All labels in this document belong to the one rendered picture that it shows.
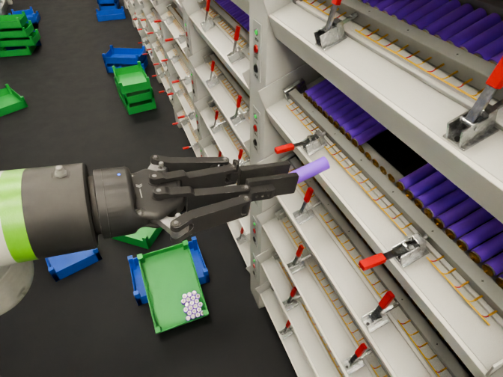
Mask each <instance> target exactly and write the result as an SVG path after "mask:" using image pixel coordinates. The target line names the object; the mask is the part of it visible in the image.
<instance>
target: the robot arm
mask: <svg viewBox="0 0 503 377"><path fill-rule="evenodd" d="M229 160H230V159H229V158H228V157H167V156H160V155H152V156H151V157H150V166H149V168H148V169H143V170H140V171H138V172H135V173H130V170H129V168H127V167H117V168H104V169H96V170H94V175H93V176H89V174H88V169H87V166H86V165H85V164H84V163H76V164H68V165H54V166H46V167H39V168H25V169H17V170H9V171H0V315H2V314H4V313H6V312H8V311H9V310H11V309H12V308H13V307H15V306H16V305H17V304H18V303H19V302H20V301H21V300H22V299H23V298H24V297H25V295H26V293H27V292H28V290H29V288H30V286H31V284H32V281H33V278H34V262H33V260H39V259H43V258H47V257H55V256H59V255H64V254H71V253H76V252H80V251H87V250H91V249H96V248H97V246H98V234H103V238H104V239H108V238H113V237H118V236H125V235H129V234H134V233H136V232H137V231H138V229H140V228H142V227H152V228H160V227H161V228H163V229H164V230H165V231H167V232H168V233H169V234H170V240H171V242H173V243H179V242H181V241H183V240H184V239H185V238H186V237H188V236H190V235H191V234H193V233H197V232H199V231H202V230H206V229H209V228H211V227H215V226H218V225H220V224H224V223H228V222H230V221H234V220H237V219H239V218H243V217H246V216H247V215H248V214H249V208H250V204H251V202H252V201H257V200H266V199H271V198H273V197H274V196H279V195H284V194H293V193H294V192H295V190H296V185H297V183H298V179H299V175H298V173H297V172H296V173H288V172H289V168H290V163H289V162H288V161H284V162H273V163H268V164H262V165H245V166H240V162H239V161H238V160H236V159H233V164H231V163H230V162H229ZM218 165H219V167H218ZM236 183H237V185H236V186H230V185H233V184H236ZM185 197H186V203H185Z"/></svg>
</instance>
